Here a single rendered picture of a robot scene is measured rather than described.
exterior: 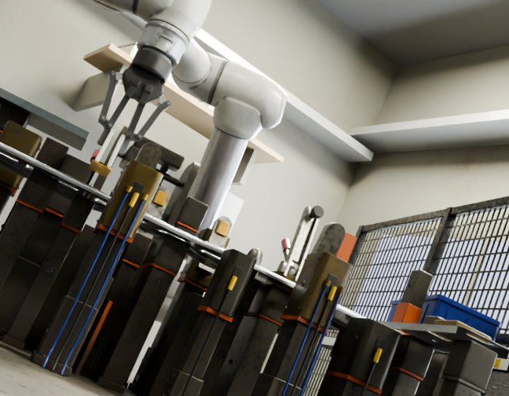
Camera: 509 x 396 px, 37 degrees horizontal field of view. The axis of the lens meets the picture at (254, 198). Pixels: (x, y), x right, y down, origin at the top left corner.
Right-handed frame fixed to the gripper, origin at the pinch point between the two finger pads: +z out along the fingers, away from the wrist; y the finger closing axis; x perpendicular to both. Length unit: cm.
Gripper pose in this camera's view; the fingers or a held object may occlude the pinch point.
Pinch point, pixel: (109, 149)
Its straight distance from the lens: 145.5
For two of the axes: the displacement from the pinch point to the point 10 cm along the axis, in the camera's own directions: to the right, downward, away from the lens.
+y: 8.7, 4.4, 2.2
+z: -3.9, 8.9, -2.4
